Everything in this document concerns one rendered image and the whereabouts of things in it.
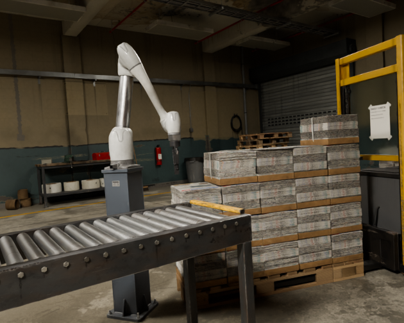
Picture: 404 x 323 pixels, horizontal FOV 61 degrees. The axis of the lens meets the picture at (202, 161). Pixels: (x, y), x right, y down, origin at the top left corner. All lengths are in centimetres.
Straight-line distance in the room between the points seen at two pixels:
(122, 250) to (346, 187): 203
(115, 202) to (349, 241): 182
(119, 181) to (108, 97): 691
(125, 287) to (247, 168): 116
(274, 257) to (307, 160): 76
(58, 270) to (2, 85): 761
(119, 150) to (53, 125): 643
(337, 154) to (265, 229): 81
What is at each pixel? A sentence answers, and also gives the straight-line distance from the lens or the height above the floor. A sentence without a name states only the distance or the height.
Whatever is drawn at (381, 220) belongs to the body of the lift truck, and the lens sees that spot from 347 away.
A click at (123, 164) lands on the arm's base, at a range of 232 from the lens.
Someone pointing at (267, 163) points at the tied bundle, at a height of 96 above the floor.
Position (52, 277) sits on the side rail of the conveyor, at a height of 74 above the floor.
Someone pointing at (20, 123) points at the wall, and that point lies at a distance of 859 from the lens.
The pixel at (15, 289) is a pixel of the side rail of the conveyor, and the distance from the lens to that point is 122.
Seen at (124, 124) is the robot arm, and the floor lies 131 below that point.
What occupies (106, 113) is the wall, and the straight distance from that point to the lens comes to 906.
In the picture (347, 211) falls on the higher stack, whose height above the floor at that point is 54.
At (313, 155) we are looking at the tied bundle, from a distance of 270.
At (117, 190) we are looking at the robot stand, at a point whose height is 86.
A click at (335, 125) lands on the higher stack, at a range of 282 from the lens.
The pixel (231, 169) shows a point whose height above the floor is 94.
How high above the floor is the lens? 114
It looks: 3 degrees down
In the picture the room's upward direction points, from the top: 4 degrees counter-clockwise
